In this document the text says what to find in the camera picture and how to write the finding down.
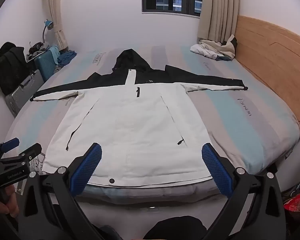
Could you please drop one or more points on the teal hard suitcase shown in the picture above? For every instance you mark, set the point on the teal hard suitcase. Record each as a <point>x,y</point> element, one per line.
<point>46,66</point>

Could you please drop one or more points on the beige curtain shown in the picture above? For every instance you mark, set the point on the beige curtain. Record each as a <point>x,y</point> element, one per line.
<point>53,5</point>
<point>217,10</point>

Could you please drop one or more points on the grey clothes with black gadget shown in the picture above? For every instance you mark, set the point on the grey clothes with black gadget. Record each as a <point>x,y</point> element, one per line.
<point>36,50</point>

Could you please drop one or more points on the pile of blue clothes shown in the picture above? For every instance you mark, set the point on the pile of blue clothes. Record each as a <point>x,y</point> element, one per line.
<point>65,57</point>

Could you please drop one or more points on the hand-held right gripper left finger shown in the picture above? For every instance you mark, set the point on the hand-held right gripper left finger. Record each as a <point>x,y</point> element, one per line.
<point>88,170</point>

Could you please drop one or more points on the blue desk lamp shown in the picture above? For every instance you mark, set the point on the blue desk lamp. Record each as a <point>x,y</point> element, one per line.
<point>49,25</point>

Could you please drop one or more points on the light blue cloth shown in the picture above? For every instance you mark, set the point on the light blue cloth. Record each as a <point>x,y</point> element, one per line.
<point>55,53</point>

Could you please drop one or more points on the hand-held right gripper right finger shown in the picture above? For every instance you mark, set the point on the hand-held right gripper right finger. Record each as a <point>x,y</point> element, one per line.
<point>217,170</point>

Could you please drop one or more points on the person's left hand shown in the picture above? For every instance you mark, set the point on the person's left hand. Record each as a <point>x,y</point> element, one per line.
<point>11,202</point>

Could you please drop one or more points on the wooden headboard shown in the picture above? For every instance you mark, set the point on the wooden headboard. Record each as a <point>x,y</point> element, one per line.
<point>270,55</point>

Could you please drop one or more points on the bed with striped sheet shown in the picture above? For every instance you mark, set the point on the bed with striped sheet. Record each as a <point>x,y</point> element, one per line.
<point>240,120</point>

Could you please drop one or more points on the silver hard suitcase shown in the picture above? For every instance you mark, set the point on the silver hard suitcase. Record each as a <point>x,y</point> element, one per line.
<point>25,90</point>

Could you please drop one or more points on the red bag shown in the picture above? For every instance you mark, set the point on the red bag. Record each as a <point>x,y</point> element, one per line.
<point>298,202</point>

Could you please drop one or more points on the white and black jacket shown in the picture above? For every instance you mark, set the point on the white and black jacket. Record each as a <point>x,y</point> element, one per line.
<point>130,120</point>

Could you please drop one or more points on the black backpack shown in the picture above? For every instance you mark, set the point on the black backpack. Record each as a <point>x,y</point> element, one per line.
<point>10,67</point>

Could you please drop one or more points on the pile of white beige clothes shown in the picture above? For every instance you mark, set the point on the pile of white beige clothes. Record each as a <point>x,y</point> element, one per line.
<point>210,46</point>

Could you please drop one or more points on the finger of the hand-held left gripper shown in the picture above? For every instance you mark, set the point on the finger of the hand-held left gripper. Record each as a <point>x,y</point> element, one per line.
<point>11,143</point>
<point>31,153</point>

